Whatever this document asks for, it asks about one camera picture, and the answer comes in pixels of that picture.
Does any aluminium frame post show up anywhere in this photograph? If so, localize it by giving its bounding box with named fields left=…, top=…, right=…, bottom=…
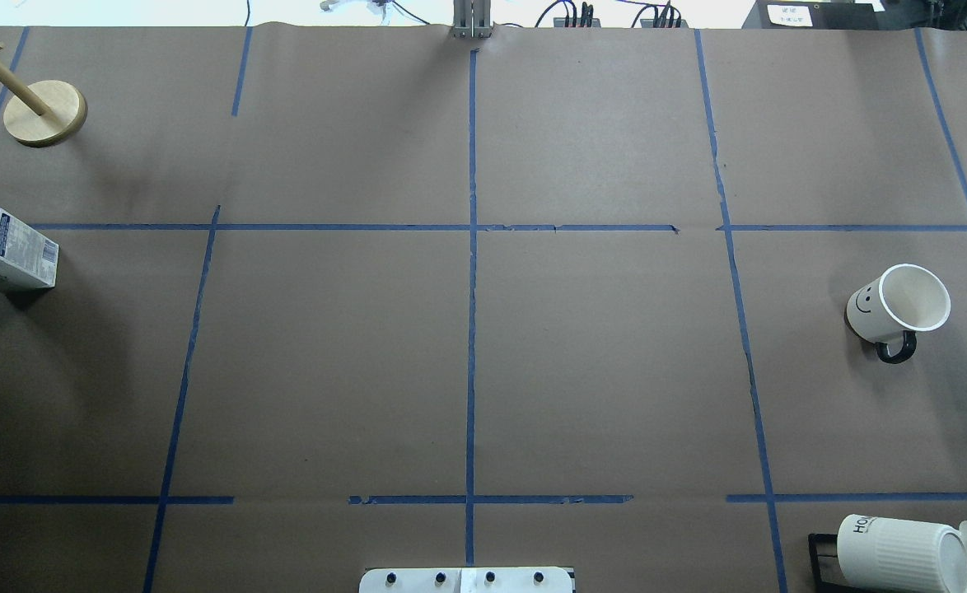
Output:
left=451, top=0, right=493, bottom=39

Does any white smiley mug black handle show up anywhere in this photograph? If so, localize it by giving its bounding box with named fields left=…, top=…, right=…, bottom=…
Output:
left=844, top=264, right=951, bottom=365

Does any wooden mug tree stand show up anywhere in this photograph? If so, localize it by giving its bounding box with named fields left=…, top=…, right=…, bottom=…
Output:
left=0, top=60, right=88, bottom=147

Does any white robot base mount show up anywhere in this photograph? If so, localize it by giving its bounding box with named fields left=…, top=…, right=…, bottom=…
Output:
left=358, top=566, right=577, bottom=592

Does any black wire cup rack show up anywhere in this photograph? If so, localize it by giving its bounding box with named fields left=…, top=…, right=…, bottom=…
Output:
left=807, top=533, right=855, bottom=592

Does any white ribbed paper cup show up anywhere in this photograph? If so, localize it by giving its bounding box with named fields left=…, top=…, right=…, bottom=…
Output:
left=836, top=514, right=967, bottom=592

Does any black box with label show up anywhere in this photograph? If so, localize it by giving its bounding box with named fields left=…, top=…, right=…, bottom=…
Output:
left=740, top=1, right=881, bottom=30

